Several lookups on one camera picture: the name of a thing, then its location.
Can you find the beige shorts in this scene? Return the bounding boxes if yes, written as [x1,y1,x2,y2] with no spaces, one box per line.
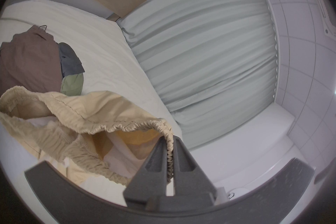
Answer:
[0,86,175,187]

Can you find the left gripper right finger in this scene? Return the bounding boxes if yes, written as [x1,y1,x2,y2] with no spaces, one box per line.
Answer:
[172,136,217,205]

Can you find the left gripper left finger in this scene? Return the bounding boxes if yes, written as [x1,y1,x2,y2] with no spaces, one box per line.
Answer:
[123,136,170,208]

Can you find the brown garment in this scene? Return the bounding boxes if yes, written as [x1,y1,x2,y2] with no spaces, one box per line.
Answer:
[0,25,62,95]

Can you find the olive green garment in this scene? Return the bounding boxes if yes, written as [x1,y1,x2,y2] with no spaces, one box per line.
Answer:
[60,72,84,96]

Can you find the black garment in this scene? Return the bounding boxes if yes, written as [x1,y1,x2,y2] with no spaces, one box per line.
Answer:
[58,43,86,78]

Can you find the bed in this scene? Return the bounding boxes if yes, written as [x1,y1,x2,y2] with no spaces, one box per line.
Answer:
[0,0,189,208]

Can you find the pale grey-green curtain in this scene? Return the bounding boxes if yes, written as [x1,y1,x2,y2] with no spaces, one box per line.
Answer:
[117,0,279,113]
[169,81,279,150]

